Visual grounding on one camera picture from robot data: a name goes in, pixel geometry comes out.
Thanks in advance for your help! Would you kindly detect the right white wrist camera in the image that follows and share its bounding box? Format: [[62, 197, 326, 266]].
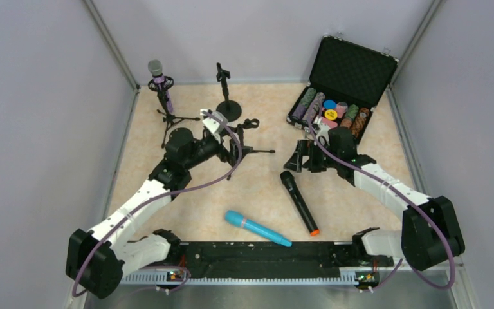
[[316, 124, 330, 147]]

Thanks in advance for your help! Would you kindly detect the black microphone orange end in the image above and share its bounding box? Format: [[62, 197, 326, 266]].
[[280, 171, 320, 236]]

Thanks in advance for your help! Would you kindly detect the black tripod clip stand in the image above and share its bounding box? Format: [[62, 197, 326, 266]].
[[225, 118, 276, 181]]

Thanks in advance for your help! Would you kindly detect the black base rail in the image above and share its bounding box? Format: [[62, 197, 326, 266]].
[[121, 241, 396, 289]]

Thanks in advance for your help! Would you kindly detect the black round-base mic stand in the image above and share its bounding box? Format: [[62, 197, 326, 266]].
[[216, 62, 242, 122]]

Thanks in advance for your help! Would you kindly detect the purple cable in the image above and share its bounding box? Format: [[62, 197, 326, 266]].
[[71, 109, 244, 298], [306, 108, 457, 293]]

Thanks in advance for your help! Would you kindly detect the tripod stand with shock mount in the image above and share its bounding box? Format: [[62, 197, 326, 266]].
[[148, 74, 201, 149]]

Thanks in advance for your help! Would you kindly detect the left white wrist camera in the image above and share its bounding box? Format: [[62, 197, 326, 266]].
[[200, 109, 228, 143]]

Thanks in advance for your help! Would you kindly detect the black poker chip case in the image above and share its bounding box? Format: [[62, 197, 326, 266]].
[[286, 35, 399, 142]]

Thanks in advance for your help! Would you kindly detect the purple glitter microphone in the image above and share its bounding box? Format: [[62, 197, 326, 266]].
[[147, 59, 174, 114]]

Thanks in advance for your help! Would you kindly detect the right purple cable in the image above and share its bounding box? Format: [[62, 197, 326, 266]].
[[306, 108, 457, 293]]

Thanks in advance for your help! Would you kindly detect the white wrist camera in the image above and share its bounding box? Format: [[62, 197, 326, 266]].
[[200, 109, 228, 143], [316, 124, 330, 147]]

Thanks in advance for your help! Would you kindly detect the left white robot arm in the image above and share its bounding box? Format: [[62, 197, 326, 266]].
[[66, 118, 248, 299]]

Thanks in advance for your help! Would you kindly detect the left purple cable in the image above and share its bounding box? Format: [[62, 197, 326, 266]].
[[71, 109, 244, 298]]

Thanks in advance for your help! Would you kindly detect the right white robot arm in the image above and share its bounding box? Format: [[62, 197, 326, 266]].
[[280, 127, 466, 271]]

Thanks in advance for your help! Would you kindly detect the light blue microphone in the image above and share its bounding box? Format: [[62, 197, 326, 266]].
[[224, 211, 292, 247]]

